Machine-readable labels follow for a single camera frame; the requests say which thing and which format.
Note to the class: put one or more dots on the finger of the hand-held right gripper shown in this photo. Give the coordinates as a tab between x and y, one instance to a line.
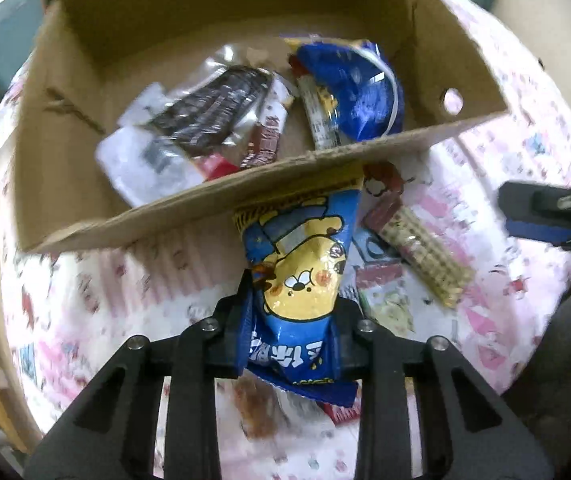
535	230

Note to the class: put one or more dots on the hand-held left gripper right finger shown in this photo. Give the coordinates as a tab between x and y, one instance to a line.
353	345

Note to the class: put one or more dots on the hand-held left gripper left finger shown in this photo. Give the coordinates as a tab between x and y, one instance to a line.
228	345

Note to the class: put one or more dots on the blue cartoon bear snack packet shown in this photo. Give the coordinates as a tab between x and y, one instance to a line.
360	95
290	260

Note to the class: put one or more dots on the small brown chocolate bar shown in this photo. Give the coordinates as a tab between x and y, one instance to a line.
265	142

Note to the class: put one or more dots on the white and red snack packet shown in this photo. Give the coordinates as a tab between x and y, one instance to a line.
135	160

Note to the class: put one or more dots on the black snack packet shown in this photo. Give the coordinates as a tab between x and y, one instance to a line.
210	110

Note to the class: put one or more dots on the cardboard box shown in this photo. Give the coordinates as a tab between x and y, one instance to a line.
140	20

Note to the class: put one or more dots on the clear packet of brown snack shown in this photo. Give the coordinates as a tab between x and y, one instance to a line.
258	405

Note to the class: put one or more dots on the yellow wafer packet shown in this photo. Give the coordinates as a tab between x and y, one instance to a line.
425	250

